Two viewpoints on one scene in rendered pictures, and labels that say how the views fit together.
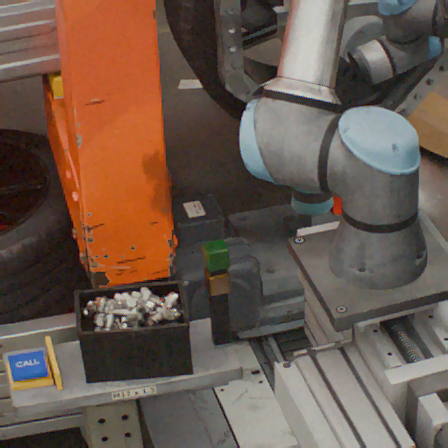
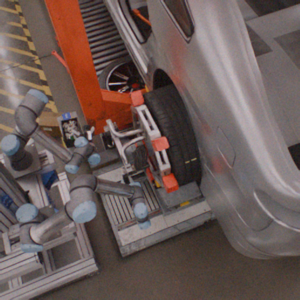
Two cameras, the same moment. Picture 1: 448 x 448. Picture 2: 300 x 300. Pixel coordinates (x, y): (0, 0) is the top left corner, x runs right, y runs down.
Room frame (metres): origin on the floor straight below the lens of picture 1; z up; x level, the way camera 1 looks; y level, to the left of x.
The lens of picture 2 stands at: (2.32, -1.59, 2.88)
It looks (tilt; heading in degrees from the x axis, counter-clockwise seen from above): 58 degrees down; 87
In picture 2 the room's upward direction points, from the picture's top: 6 degrees counter-clockwise
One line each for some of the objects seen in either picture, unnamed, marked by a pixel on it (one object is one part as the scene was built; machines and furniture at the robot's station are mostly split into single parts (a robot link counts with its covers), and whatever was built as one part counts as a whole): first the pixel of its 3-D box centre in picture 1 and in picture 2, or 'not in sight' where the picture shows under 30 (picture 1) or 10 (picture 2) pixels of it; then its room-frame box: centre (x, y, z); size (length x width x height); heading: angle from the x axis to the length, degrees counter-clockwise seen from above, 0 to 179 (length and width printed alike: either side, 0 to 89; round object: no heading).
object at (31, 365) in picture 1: (28, 367); (67, 116); (1.78, 0.37, 0.47); 0.07 x 0.07 x 0.02; 13
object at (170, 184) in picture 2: not in sight; (170, 183); (2.48, -0.58, 0.85); 0.09 x 0.08 x 0.07; 103
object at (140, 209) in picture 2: not in sight; (140, 209); (2.28, -0.77, 0.95); 0.11 x 0.08 x 0.11; 95
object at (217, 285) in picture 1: (217, 279); not in sight; (1.86, 0.02, 0.59); 0.04 x 0.04 x 0.04; 13
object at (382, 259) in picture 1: (379, 232); (19, 157); (1.54, -0.23, 0.87); 0.15 x 0.15 x 0.10
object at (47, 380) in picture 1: (29, 373); not in sight; (1.78, 0.37, 0.46); 0.08 x 0.08 x 0.01; 13
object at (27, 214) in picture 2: not in sight; (29, 216); (1.66, -0.71, 0.98); 0.13 x 0.12 x 0.14; 95
